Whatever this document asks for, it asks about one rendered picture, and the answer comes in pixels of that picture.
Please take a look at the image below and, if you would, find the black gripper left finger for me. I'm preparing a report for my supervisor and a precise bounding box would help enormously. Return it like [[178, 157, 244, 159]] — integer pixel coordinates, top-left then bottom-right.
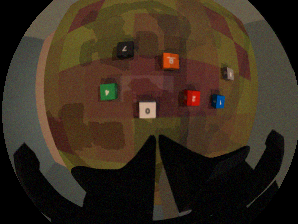
[[71, 136, 156, 214]]

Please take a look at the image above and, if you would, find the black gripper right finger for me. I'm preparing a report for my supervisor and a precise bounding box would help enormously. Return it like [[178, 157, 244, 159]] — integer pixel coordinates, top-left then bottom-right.
[[158, 135, 250, 213]]

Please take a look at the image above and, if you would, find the small green block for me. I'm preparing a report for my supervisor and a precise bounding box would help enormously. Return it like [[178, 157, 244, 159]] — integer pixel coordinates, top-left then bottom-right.
[[100, 83, 118, 100]]

